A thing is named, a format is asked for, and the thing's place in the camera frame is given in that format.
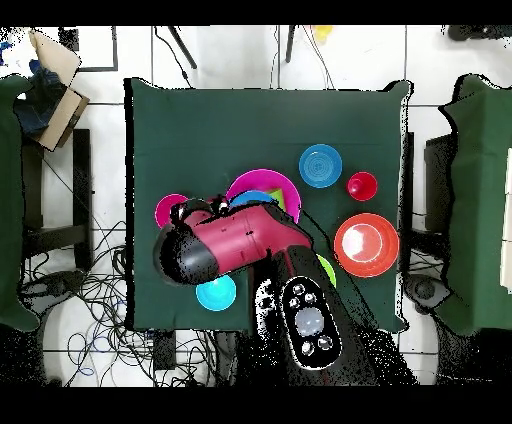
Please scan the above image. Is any large magenta bowl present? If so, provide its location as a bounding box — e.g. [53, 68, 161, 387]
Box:
[224, 168, 302, 225]

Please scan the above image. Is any cardboard box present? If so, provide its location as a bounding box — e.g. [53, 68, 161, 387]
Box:
[27, 29, 91, 153]

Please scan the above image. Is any cable bundle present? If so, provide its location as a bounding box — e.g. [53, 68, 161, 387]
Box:
[19, 219, 225, 387]

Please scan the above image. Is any dark green tablecloth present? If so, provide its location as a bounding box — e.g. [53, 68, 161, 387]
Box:
[123, 76, 413, 334]

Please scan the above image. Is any small ribbed light blue bowl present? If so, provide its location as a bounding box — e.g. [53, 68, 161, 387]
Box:
[195, 274, 238, 312]

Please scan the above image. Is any small crimson bowl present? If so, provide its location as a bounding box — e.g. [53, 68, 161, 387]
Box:
[154, 193, 189, 229]

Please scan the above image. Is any red cup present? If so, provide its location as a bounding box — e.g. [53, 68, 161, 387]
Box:
[346, 171, 379, 202]

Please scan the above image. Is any green cloth side table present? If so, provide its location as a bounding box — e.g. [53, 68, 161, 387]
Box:
[0, 73, 41, 333]
[434, 73, 512, 337]

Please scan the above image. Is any dark blue cloth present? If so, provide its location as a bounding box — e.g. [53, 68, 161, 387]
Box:
[13, 59, 67, 137]

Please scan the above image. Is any green bowl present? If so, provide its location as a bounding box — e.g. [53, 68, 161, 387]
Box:
[317, 254, 338, 287]

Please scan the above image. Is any black square frame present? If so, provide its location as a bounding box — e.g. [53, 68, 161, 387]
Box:
[58, 25, 120, 73]

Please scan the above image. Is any orange bowl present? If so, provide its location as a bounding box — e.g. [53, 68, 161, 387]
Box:
[333, 212, 401, 279]

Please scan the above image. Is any black box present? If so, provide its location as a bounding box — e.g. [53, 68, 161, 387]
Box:
[423, 133, 457, 233]

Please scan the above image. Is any black stool frame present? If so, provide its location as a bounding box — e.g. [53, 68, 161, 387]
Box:
[21, 127, 94, 273]

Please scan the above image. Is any blue straight-sided bowl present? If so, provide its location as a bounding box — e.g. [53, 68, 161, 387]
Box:
[298, 143, 344, 190]

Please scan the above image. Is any large blue bowl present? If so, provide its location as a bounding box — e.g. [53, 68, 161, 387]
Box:
[229, 190, 277, 209]

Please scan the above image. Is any black tripod leg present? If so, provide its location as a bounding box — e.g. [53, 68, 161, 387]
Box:
[166, 25, 198, 70]
[284, 24, 297, 64]

